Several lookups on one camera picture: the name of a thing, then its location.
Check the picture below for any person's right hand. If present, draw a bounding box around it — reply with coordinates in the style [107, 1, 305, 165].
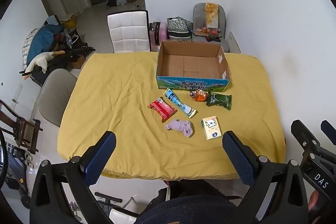
[308, 190, 327, 214]

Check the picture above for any long blue packet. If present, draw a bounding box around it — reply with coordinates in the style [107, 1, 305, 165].
[163, 88, 197, 119]

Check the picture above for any pink suitcase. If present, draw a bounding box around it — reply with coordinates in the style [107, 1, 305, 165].
[148, 21, 168, 52]

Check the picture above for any dark scooter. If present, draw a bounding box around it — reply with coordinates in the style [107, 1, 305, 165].
[0, 130, 34, 209]

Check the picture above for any black white patterned bag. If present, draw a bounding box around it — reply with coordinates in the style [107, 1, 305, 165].
[167, 17, 194, 42]

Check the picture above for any yellow table cloth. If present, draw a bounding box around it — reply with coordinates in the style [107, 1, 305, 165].
[57, 52, 286, 180]

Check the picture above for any grey seat chair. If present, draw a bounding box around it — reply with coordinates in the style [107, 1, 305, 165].
[192, 3, 230, 52]

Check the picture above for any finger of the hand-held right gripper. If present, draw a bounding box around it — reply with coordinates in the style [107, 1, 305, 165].
[321, 120, 336, 146]
[291, 120, 319, 161]

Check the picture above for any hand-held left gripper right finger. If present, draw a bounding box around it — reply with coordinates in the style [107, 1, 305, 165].
[222, 131, 309, 224]

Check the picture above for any green snack packet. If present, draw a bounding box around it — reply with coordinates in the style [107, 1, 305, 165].
[206, 91, 233, 111]

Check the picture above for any yellow bin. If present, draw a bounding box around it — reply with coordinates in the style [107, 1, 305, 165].
[63, 15, 77, 30]

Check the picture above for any person's dark clothing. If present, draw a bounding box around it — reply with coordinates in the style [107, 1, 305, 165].
[134, 179, 260, 224]

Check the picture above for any white goose plush toy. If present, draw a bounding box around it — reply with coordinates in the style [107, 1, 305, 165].
[22, 50, 66, 80]

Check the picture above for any dark wooden chair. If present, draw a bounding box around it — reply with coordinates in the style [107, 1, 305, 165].
[0, 99, 44, 155]

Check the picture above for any cardboard box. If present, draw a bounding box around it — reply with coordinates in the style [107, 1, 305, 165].
[156, 40, 231, 90]

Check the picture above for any white padded chair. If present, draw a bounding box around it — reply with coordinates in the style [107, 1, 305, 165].
[107, 10, 150, 54]

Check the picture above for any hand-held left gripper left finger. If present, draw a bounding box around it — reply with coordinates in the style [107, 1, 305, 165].
[30, 131, 117, 224]

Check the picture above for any blue clothing pile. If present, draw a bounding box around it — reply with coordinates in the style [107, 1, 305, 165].
[26, 24, 65, 64]

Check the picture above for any plaid cloth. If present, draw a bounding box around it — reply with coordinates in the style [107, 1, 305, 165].
[22, 28, 38, 67]

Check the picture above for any purple cloth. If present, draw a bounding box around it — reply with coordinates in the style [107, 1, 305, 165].
[164, 119, 194, 138]

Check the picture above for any beige chair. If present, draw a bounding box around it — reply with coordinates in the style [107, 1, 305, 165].
[37, 68, 78, 127]

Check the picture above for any yellow tissue pack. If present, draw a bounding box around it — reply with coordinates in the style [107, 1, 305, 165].
[201, 115, 223, 141]

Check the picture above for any red snack packet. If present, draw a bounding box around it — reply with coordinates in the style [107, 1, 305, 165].
[147, 98, 177, 122]

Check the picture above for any white flat panel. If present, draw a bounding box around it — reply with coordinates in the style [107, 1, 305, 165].
[227, 31, 241, 54]

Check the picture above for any orange snack packet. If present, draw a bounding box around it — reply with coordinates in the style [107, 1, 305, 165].
[189, 89, 209, 102]

